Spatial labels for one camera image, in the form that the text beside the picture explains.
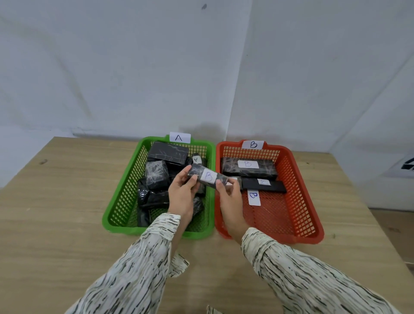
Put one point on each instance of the person's right hand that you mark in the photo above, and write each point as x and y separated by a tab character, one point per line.
231	213

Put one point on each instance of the person's left hand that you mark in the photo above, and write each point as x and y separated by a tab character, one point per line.
179	199

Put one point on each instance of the person's left thumb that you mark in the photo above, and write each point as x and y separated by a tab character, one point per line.
193	191

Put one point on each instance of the person's right thumb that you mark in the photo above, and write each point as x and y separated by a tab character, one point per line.
220	187

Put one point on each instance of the black bar white label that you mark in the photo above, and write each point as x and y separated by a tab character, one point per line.
210	177

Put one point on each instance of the person's right forearm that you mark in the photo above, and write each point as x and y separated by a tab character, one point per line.
307	281

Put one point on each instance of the person's left forearm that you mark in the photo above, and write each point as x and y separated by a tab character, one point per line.
135	275

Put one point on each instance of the loose white paper label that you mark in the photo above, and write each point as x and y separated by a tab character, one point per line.
254	198

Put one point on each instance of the pile of black wrapped blocks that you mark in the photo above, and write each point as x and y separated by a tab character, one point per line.
157	176

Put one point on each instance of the large black wrapped labelled box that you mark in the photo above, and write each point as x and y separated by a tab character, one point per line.
268	169

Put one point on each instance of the white paper basket label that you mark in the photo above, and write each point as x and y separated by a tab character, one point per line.
178	137
253	145

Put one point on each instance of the flat black labelled box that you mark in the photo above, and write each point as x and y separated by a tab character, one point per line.
277	186

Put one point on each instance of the red plastic basket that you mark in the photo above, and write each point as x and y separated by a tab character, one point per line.
284	220

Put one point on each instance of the green plastic basket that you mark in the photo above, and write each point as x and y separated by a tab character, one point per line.
123	207

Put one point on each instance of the white striped shirt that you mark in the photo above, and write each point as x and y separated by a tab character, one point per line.
214	310

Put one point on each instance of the white sign black print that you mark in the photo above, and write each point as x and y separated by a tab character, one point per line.
402	165

